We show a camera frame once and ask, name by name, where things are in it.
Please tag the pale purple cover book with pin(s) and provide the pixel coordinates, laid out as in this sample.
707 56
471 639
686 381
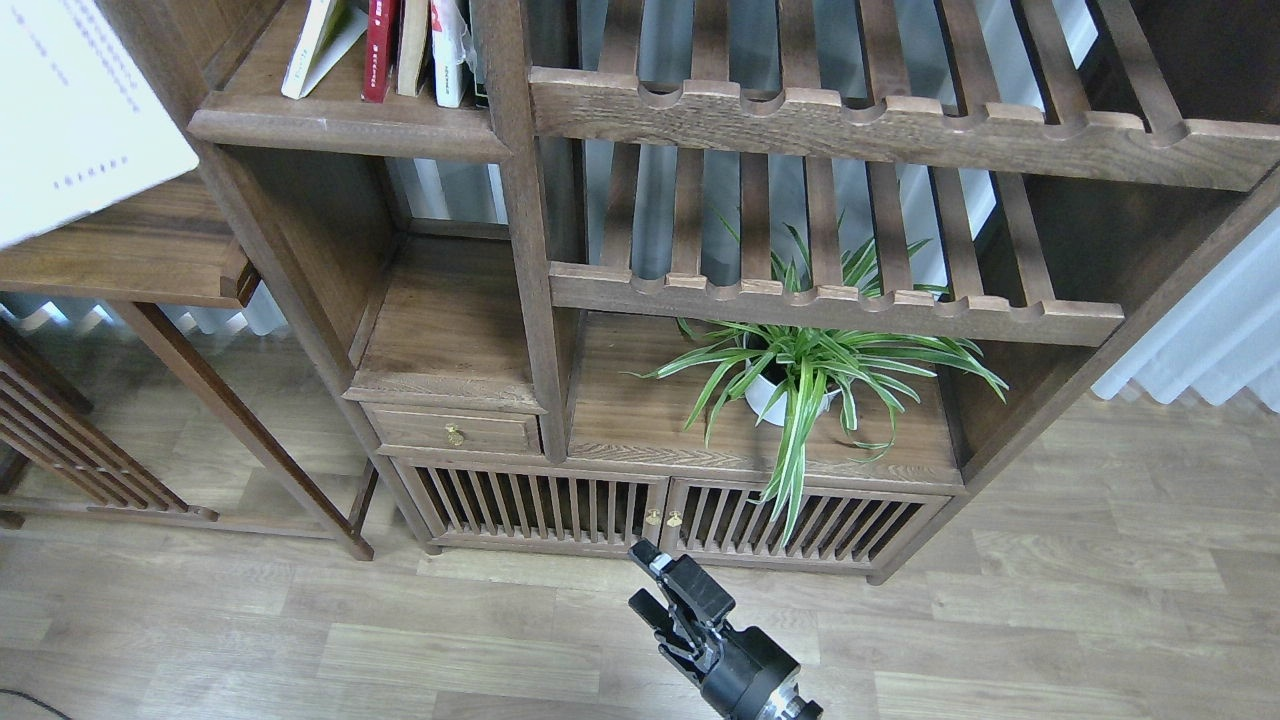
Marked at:
81 128

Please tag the slatted wooden rack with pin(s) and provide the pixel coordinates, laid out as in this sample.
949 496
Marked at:
45 419

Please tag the tan upright book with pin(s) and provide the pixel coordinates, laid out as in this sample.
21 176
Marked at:
414 37

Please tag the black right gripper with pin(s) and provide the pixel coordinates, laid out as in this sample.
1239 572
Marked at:
742 674

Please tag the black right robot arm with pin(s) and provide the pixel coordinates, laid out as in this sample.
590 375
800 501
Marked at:
742 674

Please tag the white curtain behind shelf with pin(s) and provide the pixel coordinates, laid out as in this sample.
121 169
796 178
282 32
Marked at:
434 189

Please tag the yellow green cover book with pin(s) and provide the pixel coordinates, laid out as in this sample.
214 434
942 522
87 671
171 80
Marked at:
331 28

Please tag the white curtain right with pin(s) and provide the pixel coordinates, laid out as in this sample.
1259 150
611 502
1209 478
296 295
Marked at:
1223 337

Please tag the brass drawer knob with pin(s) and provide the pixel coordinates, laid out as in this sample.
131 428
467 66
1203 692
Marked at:
454 435

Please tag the dark upright book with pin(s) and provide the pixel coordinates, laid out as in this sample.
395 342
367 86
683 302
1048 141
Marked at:
476 60

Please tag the red cover book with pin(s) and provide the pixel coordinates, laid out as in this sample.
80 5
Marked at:
381 36

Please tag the dark wooden bookshelf cabinet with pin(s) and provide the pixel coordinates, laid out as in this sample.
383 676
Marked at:
1144 163

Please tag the brown wooden side table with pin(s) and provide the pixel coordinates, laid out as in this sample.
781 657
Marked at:
171 246

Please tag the white plant pot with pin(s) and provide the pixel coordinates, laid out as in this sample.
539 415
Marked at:
776 385

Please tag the spider plant green leaves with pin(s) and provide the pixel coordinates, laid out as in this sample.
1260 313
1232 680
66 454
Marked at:
806 365

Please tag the white red upright book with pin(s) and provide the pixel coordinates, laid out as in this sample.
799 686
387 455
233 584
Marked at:
452 50

